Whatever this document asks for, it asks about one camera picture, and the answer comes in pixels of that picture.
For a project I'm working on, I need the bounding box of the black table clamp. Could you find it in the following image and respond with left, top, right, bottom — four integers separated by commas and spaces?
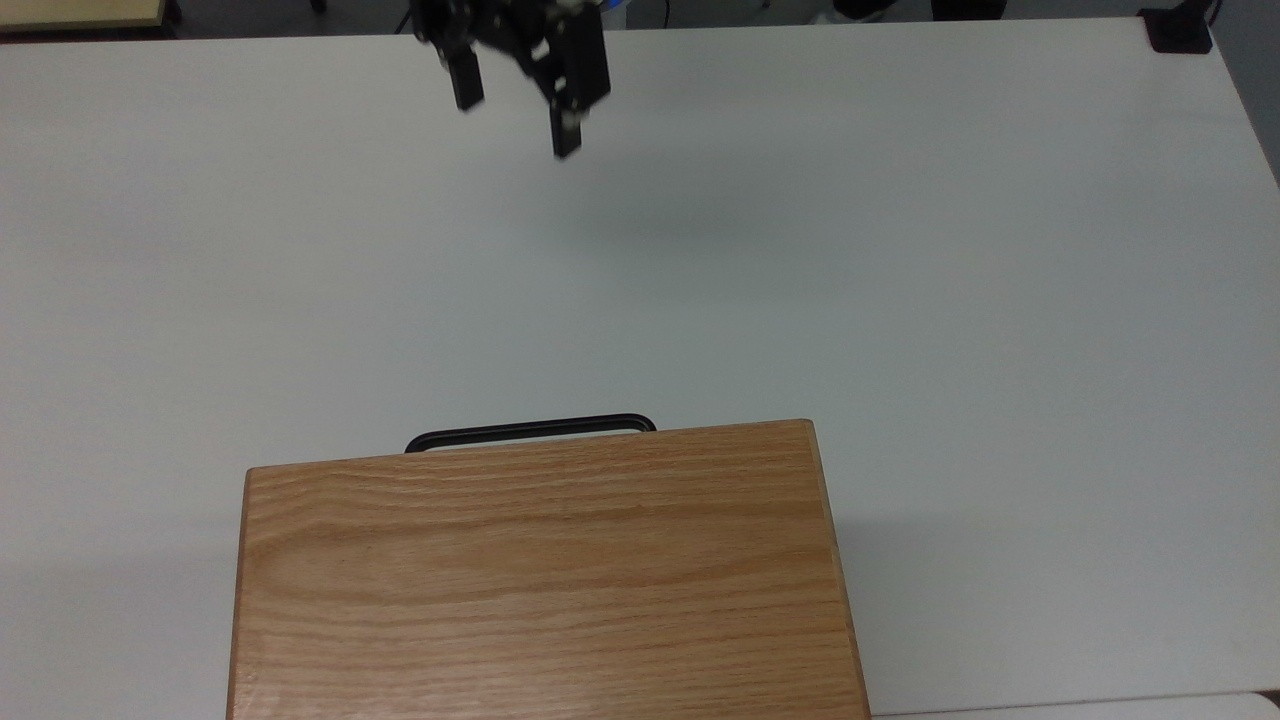
1139, 0, 1218, 54

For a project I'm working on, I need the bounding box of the light wooden side table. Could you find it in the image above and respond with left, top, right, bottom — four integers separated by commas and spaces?
0, 0, 167, 33

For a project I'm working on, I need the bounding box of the oak wooden cabinet box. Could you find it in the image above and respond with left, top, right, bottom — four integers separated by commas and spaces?
227, 419, 872, 720

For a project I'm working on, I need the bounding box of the wooden drawer with black handle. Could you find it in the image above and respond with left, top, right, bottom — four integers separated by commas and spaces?
404, 414, 659, 454

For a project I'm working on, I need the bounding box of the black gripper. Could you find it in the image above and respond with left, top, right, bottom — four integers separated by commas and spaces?
411, 0, 612, 161

